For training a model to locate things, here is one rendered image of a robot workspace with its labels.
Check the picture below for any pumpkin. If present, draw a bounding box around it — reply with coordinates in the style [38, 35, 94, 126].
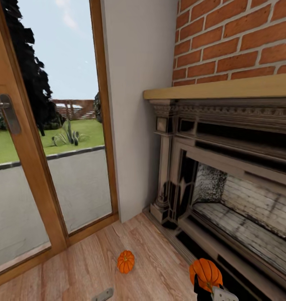
[189, 258, 223, 294]
[117, 250, 135, 274]

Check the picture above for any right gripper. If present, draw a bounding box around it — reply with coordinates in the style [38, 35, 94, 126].
[194, 274, 223, 301]

